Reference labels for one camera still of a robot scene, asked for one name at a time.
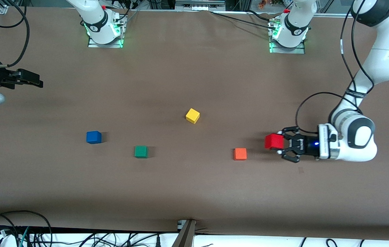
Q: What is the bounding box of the red cube block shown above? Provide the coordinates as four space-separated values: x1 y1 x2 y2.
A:
265 134 284 150

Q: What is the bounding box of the blue cube block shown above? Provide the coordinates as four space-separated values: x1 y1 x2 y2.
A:
86 131 102 144

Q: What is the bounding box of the yellow cube block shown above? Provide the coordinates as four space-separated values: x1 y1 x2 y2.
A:
185 108 200 124

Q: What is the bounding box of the green cube block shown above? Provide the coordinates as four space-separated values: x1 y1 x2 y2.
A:
134 145 149 159

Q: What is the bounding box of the brown table cover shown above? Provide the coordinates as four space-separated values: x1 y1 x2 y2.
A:
0 6 389 240

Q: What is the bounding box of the grey power strip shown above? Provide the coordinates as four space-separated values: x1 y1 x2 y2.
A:
175 0 226 11

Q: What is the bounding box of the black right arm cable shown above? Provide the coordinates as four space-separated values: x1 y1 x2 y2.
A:
0 0 31 68

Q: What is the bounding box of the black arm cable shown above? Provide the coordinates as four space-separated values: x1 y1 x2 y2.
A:
296 0 375 135
0 0 31 68

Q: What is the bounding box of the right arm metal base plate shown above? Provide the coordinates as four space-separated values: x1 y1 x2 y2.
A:
87 15 125 48

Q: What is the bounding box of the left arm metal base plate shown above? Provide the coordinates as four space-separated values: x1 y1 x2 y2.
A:
269 19 306 54

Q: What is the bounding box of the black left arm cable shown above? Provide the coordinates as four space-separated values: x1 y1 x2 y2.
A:
296 0 375 135

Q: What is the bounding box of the short black base cable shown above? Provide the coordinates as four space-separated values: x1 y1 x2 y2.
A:
247 10 275 23

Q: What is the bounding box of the long black base cable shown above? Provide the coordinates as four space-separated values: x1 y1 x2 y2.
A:
210 11 274 30

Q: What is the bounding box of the black looped cable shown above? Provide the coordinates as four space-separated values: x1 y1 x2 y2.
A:
0 210 53 247

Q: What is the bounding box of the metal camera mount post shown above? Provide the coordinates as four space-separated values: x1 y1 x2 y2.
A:
172 220 197 247

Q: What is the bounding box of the teal cable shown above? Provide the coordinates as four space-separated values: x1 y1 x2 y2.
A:
18 226 30 247

